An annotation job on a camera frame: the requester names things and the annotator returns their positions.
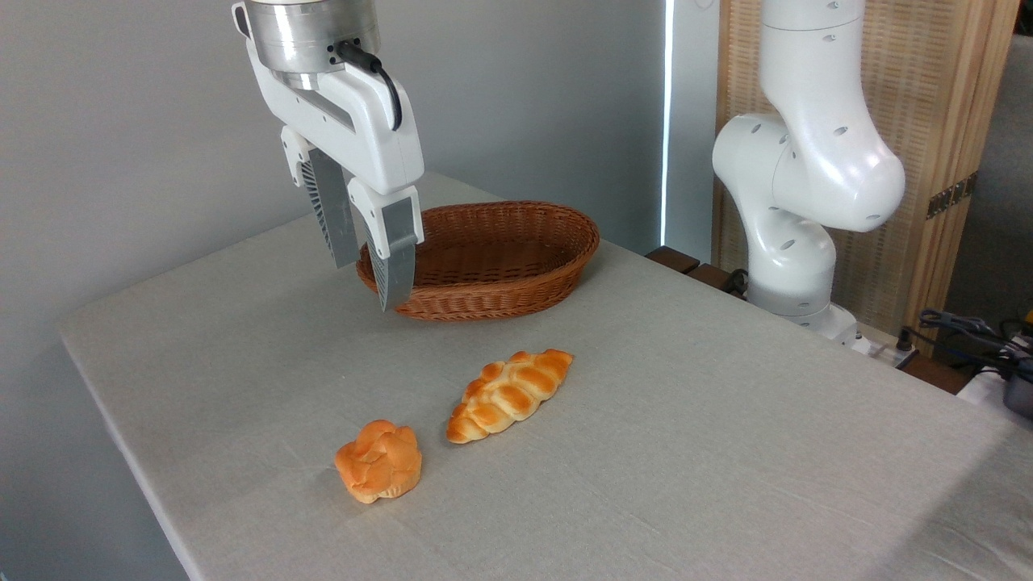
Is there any round knotted bread roll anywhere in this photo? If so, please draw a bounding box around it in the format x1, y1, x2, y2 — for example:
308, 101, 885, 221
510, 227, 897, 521
334, 419, 424, 505

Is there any grey tablecloth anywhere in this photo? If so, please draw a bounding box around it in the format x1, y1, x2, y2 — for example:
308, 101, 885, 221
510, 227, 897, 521
58, 169, 1033, 581

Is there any bright vertical light strip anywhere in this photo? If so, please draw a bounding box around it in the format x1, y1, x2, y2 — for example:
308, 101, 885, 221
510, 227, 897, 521
660, 0, 675, 248

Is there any dark brown wooden block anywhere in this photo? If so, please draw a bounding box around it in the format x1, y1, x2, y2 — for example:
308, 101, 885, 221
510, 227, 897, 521
686, 262, 745, 297
645, 245, 702, 276

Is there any wooden folding screen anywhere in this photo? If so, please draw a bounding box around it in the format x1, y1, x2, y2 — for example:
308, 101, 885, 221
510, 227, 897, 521
713, 0, 1023, 333

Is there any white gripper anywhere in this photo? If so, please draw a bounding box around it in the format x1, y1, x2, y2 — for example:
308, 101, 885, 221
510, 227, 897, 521
232, 2, 425, 313

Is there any metal screen hinge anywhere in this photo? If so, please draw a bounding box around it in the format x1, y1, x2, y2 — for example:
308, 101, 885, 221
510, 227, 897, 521
926, 171, 980, 220

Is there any black cable bundle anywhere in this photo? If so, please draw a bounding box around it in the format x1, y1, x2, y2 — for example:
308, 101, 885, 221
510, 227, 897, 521
897, 308, 1033, 382

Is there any brown woven wicker basket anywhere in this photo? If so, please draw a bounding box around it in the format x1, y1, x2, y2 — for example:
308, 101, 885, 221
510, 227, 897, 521
356, 201, 601, 323

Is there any long braided bread loaf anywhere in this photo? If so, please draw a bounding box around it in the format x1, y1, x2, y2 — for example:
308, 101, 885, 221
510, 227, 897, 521
445, 348, 575, 445

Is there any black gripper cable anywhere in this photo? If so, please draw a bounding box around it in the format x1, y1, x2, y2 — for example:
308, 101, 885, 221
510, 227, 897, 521
328, 40, 404, 132

